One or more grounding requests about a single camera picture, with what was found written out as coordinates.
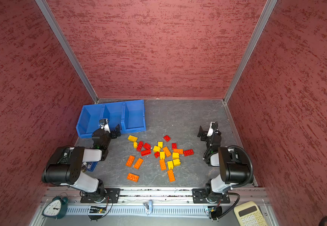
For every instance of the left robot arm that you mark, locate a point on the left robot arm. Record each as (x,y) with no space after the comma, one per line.
(64,168)

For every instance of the blue three-compartment bin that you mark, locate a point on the blue three-compartment bin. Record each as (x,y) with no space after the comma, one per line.
(129,115)

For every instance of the red square brick top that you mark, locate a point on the red square brick top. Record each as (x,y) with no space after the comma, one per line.
(167,138)

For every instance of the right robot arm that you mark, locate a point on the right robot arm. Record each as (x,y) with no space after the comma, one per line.
(236,167)

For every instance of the metal clip on rail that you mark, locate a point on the metal clip on rail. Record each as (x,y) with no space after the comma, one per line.
(148,206)

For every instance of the cream calculator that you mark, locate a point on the cream calculator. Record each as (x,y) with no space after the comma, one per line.
(248,214)

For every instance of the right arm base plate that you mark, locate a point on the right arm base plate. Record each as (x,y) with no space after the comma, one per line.
(200,195)

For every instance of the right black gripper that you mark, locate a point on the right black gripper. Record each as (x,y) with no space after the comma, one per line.
(206,134)

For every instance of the orange diagonal brick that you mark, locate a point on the orange diagonal brick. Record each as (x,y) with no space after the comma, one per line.
(167,151)

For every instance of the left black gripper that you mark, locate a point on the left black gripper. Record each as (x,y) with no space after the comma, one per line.
(113,133)

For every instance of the red square brick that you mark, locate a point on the red square brick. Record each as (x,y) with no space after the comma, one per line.
(167,138)
(147,146)

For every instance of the blue object under arm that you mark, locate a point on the blue object under arm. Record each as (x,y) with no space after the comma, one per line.
(91,166)

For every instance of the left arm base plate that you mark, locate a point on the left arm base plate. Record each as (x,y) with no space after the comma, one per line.
(108,195)

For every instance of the green alarm clock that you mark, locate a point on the green alarm clock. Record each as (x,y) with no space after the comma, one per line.
(57,208)

